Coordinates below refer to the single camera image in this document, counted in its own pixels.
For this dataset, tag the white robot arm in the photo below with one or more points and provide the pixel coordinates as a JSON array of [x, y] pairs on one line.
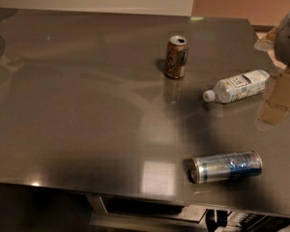
[[278, 41]]

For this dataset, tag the brown soda can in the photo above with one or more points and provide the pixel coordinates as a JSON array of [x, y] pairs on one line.
[[176, 57]]

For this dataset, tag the silver blue redbull can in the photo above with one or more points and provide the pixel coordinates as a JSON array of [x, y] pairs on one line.
[[223, 167]]

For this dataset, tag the clear plastic water bottle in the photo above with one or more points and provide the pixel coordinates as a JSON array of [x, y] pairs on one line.
[[237, 87]]

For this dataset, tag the under-table metal shelf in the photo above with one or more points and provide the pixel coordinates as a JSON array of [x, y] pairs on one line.
[[130, 215]]

